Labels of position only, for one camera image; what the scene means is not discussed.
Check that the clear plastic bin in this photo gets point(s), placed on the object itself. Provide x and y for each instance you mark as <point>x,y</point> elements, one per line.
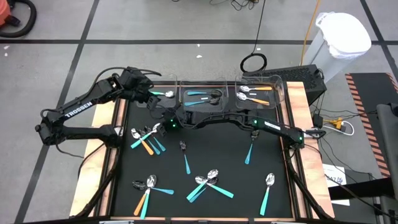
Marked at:
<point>168,104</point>
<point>224,93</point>
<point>276,93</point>

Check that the black hazard-striped floor mat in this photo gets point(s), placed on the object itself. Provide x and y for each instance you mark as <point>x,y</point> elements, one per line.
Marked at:
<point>370,90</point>

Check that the orange shop vacuum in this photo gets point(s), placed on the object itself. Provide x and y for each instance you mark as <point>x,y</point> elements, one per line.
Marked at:
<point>3,14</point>

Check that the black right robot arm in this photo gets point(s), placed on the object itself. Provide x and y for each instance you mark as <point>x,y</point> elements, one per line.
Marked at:
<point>236,119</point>

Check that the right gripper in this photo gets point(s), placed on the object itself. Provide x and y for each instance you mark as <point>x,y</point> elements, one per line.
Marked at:
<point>179,119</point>

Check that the black power adapter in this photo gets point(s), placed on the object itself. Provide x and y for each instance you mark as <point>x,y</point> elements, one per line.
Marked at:
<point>317,120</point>

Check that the white paper sheet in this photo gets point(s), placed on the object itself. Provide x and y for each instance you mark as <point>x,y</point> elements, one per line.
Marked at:
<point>334,172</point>

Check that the black board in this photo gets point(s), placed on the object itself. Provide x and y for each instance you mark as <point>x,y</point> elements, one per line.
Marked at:
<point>363,188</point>

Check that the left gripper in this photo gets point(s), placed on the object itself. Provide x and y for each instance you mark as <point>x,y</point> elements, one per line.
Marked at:
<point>135,82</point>

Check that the yellow power strip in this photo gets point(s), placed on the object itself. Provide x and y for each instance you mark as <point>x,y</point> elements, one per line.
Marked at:
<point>336,123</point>

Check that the black table frame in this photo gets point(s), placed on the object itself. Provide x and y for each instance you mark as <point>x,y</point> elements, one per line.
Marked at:
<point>108,199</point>

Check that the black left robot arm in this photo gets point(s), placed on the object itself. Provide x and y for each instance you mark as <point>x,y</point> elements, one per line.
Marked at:
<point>79,109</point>

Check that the white lined trash can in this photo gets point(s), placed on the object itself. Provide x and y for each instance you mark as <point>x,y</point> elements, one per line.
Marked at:
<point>342,34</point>

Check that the black perforated computer case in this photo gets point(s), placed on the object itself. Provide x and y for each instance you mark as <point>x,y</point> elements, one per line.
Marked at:
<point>295,77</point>

